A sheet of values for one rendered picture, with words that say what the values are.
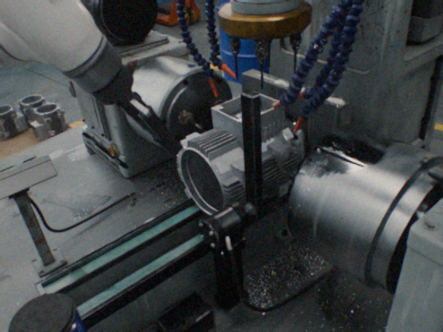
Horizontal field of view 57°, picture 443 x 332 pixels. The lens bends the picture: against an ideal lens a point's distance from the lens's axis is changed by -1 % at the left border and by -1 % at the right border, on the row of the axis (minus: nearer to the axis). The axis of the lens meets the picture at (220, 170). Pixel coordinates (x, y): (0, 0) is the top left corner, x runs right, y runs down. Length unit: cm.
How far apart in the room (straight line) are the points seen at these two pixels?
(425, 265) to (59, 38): 58
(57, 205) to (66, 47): 72
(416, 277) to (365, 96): 48
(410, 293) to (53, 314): 46
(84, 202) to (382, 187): 88
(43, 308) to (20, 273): 70
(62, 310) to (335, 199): 43
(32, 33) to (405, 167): 57
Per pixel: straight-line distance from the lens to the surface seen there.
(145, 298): 85
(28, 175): 96
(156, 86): 105
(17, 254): 118
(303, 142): 96
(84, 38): 67
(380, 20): 92
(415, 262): 60
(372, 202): 65
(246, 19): 78
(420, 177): 68
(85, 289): 90
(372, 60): 95
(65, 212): 126
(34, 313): 43
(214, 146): 82
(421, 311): 65
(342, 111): 88
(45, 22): 64
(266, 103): 92
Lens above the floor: 152
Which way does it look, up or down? 34 degrees down
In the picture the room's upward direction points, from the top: 5 degrees counter-clockwise
